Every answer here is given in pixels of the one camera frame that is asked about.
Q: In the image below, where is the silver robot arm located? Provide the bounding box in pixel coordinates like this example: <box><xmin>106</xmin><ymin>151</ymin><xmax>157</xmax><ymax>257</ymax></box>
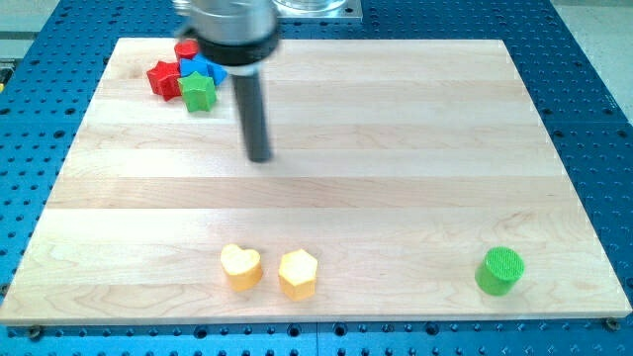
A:
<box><xmin>172</xmin><ymin>0</ymin><xmax>280</xmax><ymax>76</ymax></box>

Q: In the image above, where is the yellow hexagon block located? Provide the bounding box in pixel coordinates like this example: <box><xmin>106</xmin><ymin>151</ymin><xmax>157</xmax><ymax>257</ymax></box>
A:
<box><xmin>278</xmin><ymin>249</ymin><xmax>318</xmax><ymax>301</ymax></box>

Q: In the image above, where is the wooden board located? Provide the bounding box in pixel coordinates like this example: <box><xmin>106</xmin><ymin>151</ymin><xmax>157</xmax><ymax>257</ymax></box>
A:
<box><xmin>1</xmin><ymin>38</ymin><xmax>631</xmax><ymax>325</ymax></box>

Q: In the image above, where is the black pusher rod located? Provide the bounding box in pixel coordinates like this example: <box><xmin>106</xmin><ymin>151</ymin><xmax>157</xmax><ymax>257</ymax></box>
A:
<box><xmin>231</xmin><ymin>72</ymin><xmax>272</xmax><ymax>163</ymax></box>

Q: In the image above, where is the yellow heart block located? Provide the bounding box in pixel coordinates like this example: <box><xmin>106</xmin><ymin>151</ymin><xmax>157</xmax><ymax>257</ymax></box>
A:
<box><xmin>221</xmin><ymin>244</ymin><xmax>263</xmax><ymax>292</ymax></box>

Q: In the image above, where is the blue triangle block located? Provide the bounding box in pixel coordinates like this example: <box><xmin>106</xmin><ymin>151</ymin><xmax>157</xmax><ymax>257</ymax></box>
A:
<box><xmin>193</xmin><ymin>53</ymin><xmax>227</xmax><ymax>86</ymax></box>

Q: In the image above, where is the green star block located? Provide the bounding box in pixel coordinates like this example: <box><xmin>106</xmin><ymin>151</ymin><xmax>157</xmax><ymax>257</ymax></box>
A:
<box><xmin>177</xmin><ymin>71</ymin><xmax>217</xmax><ymax>113</ymax></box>

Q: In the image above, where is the blue cube block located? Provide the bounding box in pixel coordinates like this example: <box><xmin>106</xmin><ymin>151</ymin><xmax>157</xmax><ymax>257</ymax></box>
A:
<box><xmin>179</xmin><ymin>58</ymin><xmax>209</xmax><ymax>77</ymax></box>

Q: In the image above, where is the red star block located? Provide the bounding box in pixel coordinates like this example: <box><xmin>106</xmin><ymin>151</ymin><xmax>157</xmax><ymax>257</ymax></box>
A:
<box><xmin>146</xmin><ymin>60</ymin><xmax>181</xmax><ymax>101</ymax></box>

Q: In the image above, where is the red cylinder block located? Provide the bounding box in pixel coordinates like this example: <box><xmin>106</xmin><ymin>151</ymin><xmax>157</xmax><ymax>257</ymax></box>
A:
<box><xmin>174</xmin><ymin>39</ymin><xmax>199</xmax><ymax>61</ymax></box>

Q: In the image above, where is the green cylinder block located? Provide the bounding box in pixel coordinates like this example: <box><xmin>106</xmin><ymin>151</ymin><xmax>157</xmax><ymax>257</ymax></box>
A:
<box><xmin>475</xmin><ymin>246</ymin><xmax>525</xmax><ymax>296</ymax></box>

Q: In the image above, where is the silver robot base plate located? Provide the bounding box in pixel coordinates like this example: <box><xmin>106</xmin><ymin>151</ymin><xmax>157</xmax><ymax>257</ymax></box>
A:
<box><xmin>273</xmin><ymin>0</ymin><xmax>363</xmax><ymax>20</ymax></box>

